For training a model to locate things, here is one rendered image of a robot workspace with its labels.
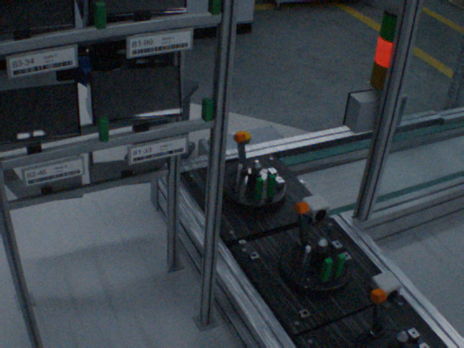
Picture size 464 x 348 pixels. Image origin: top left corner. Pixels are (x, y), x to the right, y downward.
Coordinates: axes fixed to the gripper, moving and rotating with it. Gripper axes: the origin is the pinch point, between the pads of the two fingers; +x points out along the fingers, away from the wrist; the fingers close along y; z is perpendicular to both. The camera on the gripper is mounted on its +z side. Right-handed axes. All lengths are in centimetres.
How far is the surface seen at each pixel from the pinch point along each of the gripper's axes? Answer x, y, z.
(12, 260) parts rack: 33.9, -18.3, -3.9
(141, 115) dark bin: 21.9, 2.9, 11.0
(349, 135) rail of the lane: -10, 64, -32
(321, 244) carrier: 32.1, 33.8, -13.9
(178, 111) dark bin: 21.8, 8.3, 11.2
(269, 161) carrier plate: -1.6, 37.8, -29.4
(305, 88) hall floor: -183, 151, -172
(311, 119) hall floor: -144, 138, -163
